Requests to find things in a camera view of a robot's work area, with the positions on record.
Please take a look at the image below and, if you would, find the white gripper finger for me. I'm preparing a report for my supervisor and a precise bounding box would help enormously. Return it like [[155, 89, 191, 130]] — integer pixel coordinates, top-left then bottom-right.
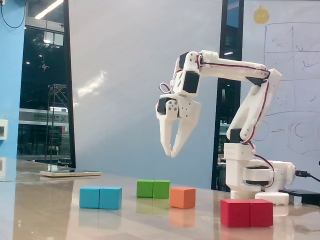
[[170, 116, 199, 158], [159, 116, 176, 157]]

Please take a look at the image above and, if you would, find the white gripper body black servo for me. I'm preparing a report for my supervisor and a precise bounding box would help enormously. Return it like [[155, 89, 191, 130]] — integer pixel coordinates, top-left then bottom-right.
[[155, 94, 202, 119]]

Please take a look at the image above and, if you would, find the green wooden block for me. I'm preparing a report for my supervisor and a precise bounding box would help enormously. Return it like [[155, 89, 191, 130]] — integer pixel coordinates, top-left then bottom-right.
[[136, 179, 171, 200]]

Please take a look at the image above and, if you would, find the small orange wooden cube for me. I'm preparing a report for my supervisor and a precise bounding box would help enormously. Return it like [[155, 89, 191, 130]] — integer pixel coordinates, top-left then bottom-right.
[[169, 186, 197, 210]]

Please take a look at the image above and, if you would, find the blue wooden block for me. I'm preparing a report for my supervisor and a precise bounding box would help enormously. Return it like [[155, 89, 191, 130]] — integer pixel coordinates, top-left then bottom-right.
[[79, 186, 123, 210]]

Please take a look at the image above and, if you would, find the red wooden block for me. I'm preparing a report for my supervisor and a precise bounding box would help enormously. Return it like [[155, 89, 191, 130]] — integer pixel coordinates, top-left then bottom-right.
[[219, 198, 274, 228]]

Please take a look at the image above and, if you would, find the large white board panel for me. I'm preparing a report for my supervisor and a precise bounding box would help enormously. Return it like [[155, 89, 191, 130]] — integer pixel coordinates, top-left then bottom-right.
[[67, 0, 223, 189]]

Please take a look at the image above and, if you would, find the yellow round face sticker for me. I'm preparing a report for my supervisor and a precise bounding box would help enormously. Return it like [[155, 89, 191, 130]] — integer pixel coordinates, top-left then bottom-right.
[[253, 5, 270, 25]]

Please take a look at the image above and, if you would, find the whiteboard with marker drawings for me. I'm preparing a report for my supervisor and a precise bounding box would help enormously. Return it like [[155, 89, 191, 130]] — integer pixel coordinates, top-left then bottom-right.
[[240, 0, 320, 176]]

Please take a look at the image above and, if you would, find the grey sign with lettering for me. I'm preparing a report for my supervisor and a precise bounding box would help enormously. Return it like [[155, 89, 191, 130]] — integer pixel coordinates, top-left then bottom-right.
[[18, 111, 69, 124]]

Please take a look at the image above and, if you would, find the flat black box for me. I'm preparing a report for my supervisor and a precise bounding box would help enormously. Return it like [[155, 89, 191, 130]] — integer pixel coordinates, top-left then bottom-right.
[[278, 189, 320, 205]]

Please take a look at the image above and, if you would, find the ceiling light strip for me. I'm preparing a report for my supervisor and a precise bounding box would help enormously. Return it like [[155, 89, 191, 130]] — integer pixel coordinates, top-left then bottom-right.
[[34, 0, 65, 20]]

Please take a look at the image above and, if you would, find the black window frame post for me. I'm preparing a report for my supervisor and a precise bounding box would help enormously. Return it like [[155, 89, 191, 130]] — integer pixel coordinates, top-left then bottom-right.
[[211, 0, 245, 192], [63, 0, 77, 169]]

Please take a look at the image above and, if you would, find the flat wooden base plate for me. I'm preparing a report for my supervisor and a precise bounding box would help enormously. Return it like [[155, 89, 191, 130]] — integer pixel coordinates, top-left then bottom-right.
[[39, 170, 102, 178]]

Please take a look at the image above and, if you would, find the black plug with cable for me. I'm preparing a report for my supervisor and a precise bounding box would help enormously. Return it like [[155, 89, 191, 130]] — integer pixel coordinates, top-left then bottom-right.
[[294, 170, 320, 183]]

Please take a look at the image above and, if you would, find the white wall socket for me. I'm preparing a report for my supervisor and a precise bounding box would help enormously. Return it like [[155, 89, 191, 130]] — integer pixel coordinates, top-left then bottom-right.
[[0, 119, 9, 140]]

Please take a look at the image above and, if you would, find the thin black hanging cable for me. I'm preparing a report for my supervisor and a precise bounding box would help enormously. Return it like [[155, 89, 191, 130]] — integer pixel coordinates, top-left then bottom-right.
[[0, 0, 27, 29]]

